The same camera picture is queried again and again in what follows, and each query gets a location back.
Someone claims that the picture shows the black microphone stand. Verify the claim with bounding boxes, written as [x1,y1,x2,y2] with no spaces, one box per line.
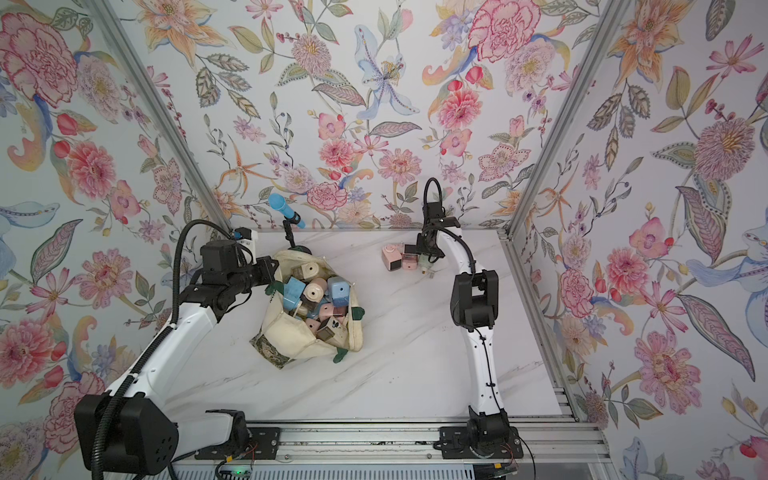
[283,213,312,255]

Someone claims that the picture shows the small pink pencil sharpener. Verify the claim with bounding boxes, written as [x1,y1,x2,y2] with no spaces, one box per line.
[401,253,419,270]

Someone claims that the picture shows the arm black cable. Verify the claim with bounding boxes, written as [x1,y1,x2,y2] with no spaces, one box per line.
[89,219,235,480]
[422,177,535,463]

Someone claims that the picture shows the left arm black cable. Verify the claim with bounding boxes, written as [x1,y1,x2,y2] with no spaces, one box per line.
[89,219,235,480]

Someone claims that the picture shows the cream round pencil sharpener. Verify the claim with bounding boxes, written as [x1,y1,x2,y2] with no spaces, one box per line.
[292,261,322,282]

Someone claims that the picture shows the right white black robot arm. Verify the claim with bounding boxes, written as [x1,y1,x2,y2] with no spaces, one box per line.
[405,202,524,462]

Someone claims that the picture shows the pink round pencil sharpener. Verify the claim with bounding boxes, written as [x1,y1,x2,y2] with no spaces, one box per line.
[302,277,328,303]

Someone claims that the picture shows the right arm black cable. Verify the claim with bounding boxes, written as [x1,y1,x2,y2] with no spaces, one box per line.
[422,177,535,463]

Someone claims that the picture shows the blue cube pencil sharpener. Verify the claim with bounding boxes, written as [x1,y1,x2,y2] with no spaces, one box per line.
[327,276,351,308]

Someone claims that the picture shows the large pink pencil sharpener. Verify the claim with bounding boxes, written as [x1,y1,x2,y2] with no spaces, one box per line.
[381,244,403,271]

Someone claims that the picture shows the light blue pencil sharpener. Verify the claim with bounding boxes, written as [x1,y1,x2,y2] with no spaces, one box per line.
[282,277,307,312]

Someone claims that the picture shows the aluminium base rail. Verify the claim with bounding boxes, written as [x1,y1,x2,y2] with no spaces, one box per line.
[159,416,618,479]

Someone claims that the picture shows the mint green pencil sharpener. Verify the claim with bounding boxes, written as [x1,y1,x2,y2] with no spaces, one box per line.
[418,255,438,278]

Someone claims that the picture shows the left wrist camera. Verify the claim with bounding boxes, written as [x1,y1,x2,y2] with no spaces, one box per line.
[232,227,258,242]

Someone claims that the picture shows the cream green tote bag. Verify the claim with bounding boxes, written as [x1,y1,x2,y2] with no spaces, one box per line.
[250,250,365,369]

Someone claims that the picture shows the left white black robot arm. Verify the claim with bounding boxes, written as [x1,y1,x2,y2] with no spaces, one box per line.
[74,240,279,479]

